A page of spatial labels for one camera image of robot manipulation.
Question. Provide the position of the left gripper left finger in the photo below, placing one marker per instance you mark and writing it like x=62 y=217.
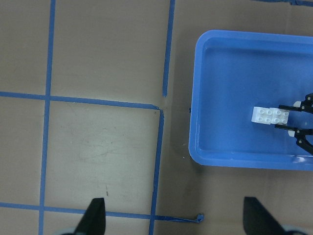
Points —
x=93 y=221

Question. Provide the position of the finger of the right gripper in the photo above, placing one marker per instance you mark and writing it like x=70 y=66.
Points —
x=300 y=106
x=300 y=135

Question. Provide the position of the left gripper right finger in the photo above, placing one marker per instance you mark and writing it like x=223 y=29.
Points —
x=257 y=220

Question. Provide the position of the white block with studs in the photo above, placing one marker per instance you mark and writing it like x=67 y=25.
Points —
x=262 y=115

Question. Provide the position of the blue plastic tray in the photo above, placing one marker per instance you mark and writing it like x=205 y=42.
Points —
x=234 y=72

